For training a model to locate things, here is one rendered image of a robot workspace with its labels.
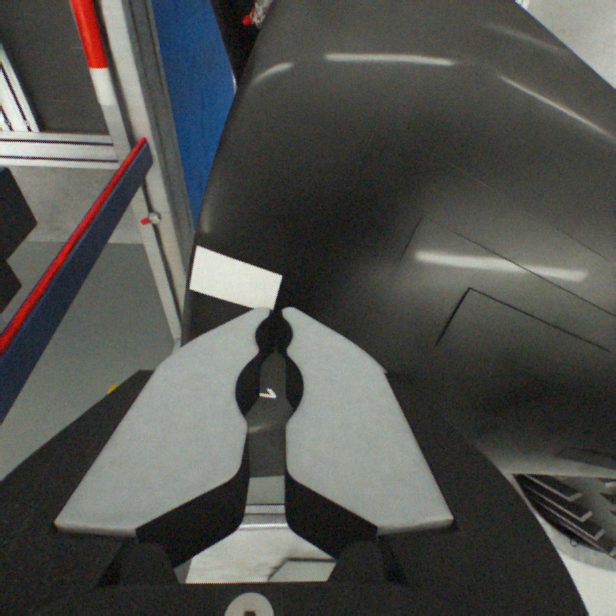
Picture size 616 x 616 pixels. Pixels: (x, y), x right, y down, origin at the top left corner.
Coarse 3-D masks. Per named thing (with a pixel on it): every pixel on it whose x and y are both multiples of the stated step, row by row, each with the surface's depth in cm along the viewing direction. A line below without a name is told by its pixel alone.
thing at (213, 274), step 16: (208, 256) 14; (224, 256) 13; (192, 272) 14; (208, 272) 14; (224, 272) 14; (240, 272) 14; (256, 272) 14; (192, 288) 14; (208, 288) 14; (224, 288) 14; (240, 288) 14; (256, 288) 14; (272, 288) 14; (256, 304) 14; (272, 304) 14
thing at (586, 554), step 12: (516, 480) 33; (528, 504) 33; (540, 516) 33; (552, 528) 33; (564, 528) 36; (552, 540) 33; (564, 540) 33; (576, 540) 33; (564, 552) 33; (576, 552) 33; (588, 552) 33; (600, 552) 33; (588, 564) 33; (600, 564) 33; (612, 564) 33
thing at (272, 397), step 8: (264, 376) 16; (264, 384) 16; (272, 384) 16; (280, 384) 16; (264, 392) 16; (272, 392) 16; (280, 392) 16; (264, 400) 16; (272, 400) 16; (280, 400) 16; (256, 408) 17; (264, 408) 17; (272, 408) 17; (280, 408) 17; (288, 408) 17
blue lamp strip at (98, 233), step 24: (144, 144) 35; (144, 168) 35; (120, 192) 30; (96, 216) 26; (120, 216) 30; (96, 240) 26; (72, 264) 23; (48, 288) 21; (72, 288) 23; (48, 312) 21; (24, 336) 19; (48, 336) 21; (0, 360) 18; (24, 360) 19; (0, 384) 18; (24, 384) 19; (0, 408) 18
